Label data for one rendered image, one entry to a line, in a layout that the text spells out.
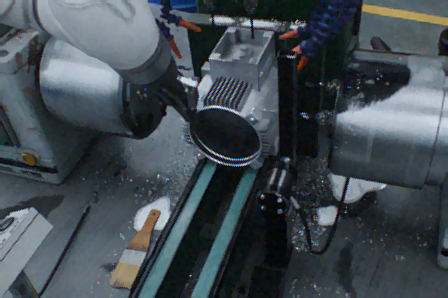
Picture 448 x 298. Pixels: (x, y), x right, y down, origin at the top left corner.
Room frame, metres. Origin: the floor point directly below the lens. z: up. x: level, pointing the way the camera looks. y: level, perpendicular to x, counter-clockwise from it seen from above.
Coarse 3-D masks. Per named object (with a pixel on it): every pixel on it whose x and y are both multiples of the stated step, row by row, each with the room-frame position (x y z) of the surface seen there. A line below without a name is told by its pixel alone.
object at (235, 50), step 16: (240, 32) 0.97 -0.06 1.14; (256, 32) 0.95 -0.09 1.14; (272, 32) 0.94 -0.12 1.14; (224, 48) 0.94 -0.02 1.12; (240, 48) 0.91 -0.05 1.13; (256, 48) 0.94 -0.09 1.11; (272, 48) 0.93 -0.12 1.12; (224, 64) 0.86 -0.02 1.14; (240, 64) 0.85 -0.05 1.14; (256, 64) 0.83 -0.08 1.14; (272, 64) 0.92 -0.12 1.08; (240, 80) 0.85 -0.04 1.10; (256, 80) 0.83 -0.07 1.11
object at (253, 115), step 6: (276, 60) 0.92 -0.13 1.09; (276, 66) 0.92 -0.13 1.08; (198, 102) 0.82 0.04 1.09; (198, 108) 0.80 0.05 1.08; (252, 108) 0.77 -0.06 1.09; (246, 114) 0.76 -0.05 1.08; (252, 114) 0.76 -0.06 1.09; (258, 114) 0.76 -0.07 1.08; (252, 120) 0.76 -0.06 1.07; (258, 120) 0.75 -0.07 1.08; (198, 150) 0.81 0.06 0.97; (198, 156) 0.81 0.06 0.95; (204, 156) 0.80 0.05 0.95; (252, 162) 0.76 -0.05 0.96; (258, 162) 0.75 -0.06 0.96
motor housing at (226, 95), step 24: (216, 96) 0.81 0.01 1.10; (240, 96) 0.80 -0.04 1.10; (264, 96) 0.83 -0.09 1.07; (216, 120) 0.89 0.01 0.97; (240, 120) 0.91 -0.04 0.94; (264, 120) 0.78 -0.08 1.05; (192, 144) 0.81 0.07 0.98; (216, 144) 0.83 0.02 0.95; (240, 144) 0.84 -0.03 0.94; (264, 144) 0.75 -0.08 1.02; (240, 168) 0.77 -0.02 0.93
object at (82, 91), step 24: (48, 48) 0.98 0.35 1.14; (72, 48) 0.95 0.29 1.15; (48, 72) 0.93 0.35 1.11; (72, 72) 0.91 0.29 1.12; (96, 72) 0.90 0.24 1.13; (48, 96) 0.93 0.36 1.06; (72, 96) 0.89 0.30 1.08; (96, 96) 0.87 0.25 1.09; (120, 96) 0.86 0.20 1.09; (144, 96) 0.89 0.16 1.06; (72, 120) 0.90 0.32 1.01; (96, 120) 0.87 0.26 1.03; (120, 120) 0.85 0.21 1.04; (144, 120) 0.90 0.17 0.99
